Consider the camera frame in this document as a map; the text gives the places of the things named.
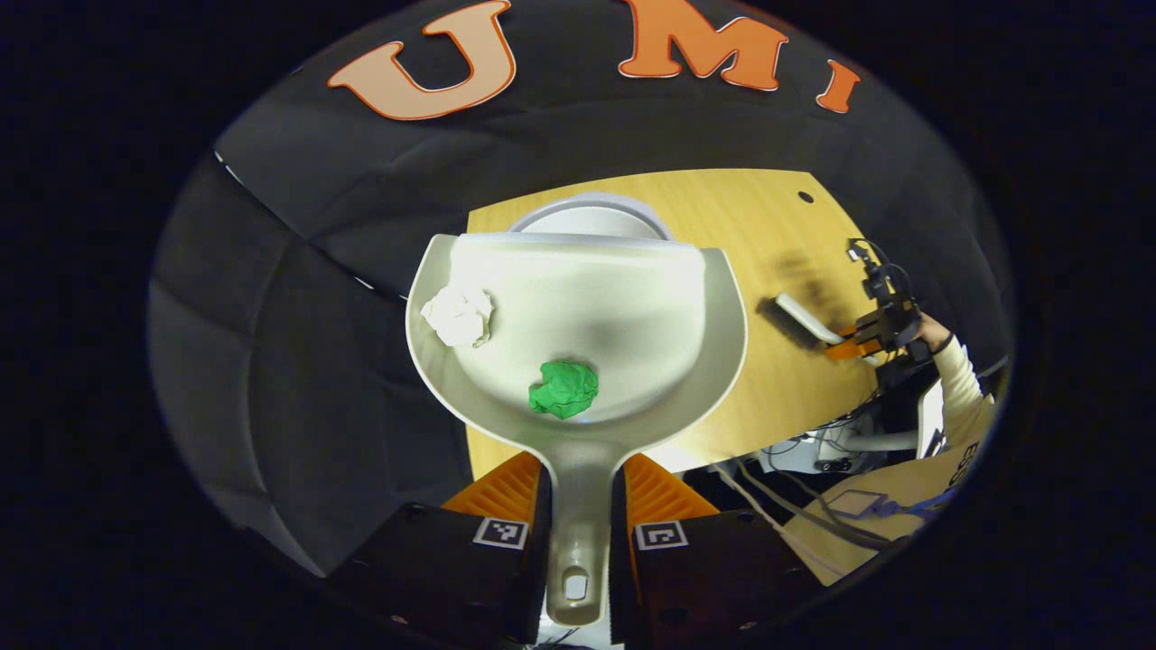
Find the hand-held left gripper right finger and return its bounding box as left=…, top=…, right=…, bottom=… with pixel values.
left=610, top=453, right=823, bottom=646

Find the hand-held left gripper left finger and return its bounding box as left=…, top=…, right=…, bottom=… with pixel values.
left=330, top=451, right=552, bottom=646

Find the small white broom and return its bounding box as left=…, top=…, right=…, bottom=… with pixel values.
left=757, top=292, right=845, bottom=353

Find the green paper ball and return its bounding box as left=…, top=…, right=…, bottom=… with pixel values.
left=528, top=360, right=600, bottom=421

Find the white dustpan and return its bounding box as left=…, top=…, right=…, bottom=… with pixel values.
left=406, top=233, right=749, bottom=628

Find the white paper ball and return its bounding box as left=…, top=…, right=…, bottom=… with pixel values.
left=421, top=285, right=495, bottom=348

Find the wooden desktop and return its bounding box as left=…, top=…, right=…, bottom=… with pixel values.
left=466, top=169, right=890, bottom=479

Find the person's cream clothing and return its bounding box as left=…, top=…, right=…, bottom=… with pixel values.
left=784, top=397, right=999, bottom=583

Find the black backdrop cloth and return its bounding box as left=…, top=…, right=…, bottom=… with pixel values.
left=147, top=0, right=1012, bottom=579

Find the white chair frame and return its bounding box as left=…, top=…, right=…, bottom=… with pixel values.
left=759, top=379, right=945, bottom=475

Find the white cable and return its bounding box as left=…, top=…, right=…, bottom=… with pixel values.
left=709, top=462, right=845, bottom=579

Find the grey cable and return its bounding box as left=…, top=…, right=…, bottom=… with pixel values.
left=736, top=459, right=904, bottom=552

